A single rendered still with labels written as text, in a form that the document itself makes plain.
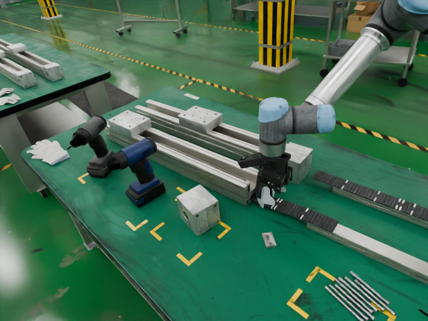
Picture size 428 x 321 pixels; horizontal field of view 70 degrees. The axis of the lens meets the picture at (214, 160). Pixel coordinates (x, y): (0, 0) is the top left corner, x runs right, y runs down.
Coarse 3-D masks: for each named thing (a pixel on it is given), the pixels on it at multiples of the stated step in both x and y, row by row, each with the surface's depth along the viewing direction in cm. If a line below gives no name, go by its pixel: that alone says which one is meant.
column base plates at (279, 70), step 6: (42, 18) 900; (48, 18) 884; (294, 60) 419; (252, 66) 421; (258, 66) 415; (264, 66) 410; (270, 66) 408; (282, 66) 404; (288, 66) 404; (270, 72) 403; (276, 72) 397; (282, 72) 397
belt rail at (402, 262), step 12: (312, 228) 91; (336, 228) 88; (336, 240) 87; (348, 240) 84; (360, 240) 84; (372, 240) 83; (360, 252) 84; (372, 252) 81; (384, 252) 80; (396, 252) 80; (396, 264) 78; (408, 264) 76; (420, 264) 76; (420, 276) 76
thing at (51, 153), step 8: (40, 144) 144; (48, 144) 144; (56, 144) 144; (32, 152) 139; (40, 152) 138; (48, 152) 138; (56, 152) 138; (64, 152) 138; (48, 160) 133; (56, 160) 133
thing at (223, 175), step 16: (128, 144) 135; (160, 144) 128; (176, 144) 123; (192, 144) 120; (160, 160) 124; (176, 160) 116; (192, 160) 111; (208, 160) 115; (224, 160) 109; (192, 176) 114; (208, 176) 107; (224, 176) 102; (240, 176) 108; (256, 176) 102; (224, 192) 106; (240, 192) 100
